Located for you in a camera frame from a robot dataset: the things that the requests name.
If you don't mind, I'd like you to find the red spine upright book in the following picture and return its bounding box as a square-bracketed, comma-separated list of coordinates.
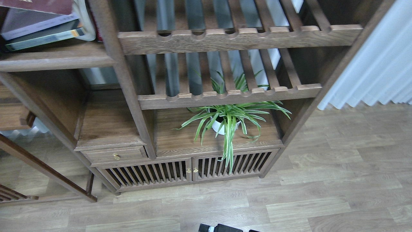
[91, 10, 103, 42]

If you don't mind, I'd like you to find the white curtain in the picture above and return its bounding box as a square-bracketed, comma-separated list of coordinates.
[318, 0, 412, 110]

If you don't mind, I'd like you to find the green spider plant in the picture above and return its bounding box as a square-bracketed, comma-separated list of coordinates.
[174, 69, 292, 174]

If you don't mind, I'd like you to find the white plant pot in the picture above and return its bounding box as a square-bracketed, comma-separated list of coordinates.
[212, 117, 241, 137]

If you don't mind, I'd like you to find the cream paged upright book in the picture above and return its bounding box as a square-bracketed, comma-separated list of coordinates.
[72, 0, 97, 41]

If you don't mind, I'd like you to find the brass drawer knob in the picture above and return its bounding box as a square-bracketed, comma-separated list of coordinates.
[112, 153, 120, 160]

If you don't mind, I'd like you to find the white paperback book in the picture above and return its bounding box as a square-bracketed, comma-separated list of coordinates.
[1, 8, 79, 41]

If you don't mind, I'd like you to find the dark wooden bookshelf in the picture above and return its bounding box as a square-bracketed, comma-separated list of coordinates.
[1, 0, 394, 193]

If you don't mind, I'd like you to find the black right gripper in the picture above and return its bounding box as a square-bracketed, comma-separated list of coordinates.
[198, 224, 243, 232]

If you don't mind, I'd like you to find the dark red book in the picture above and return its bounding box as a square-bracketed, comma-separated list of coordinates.
[0, 0, 74, 15]

